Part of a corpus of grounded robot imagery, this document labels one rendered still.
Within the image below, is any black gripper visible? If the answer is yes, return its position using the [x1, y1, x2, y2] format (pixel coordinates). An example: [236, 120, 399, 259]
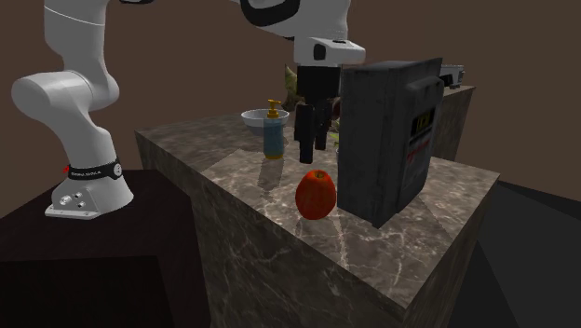
[293, 65, 342, 165]

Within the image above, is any blue soap dispenser yellow pump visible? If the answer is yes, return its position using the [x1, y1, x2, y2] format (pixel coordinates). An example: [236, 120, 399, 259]
[263, 99, 286, 160]

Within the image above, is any green leafy plant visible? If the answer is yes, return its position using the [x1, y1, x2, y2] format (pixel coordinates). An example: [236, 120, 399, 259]
[282, 64, 342, 154]

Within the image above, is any white bowl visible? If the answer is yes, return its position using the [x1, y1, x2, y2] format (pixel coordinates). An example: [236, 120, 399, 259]
[240, 108, 291, 138]

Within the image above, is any dark grey boxy appliance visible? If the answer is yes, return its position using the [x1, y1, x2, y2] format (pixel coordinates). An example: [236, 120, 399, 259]
[337, 57, 445, 230]

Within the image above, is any red apple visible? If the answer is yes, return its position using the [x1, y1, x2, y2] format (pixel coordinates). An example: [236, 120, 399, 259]
[294, 169, 338, 222]

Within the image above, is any grey metal appliance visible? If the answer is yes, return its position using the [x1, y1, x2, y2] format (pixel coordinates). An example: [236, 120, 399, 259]
[439, 63, 466, 90]

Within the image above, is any dark robot stand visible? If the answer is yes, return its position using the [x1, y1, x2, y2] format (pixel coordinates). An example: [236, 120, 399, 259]
[0, 170, 212, 328]

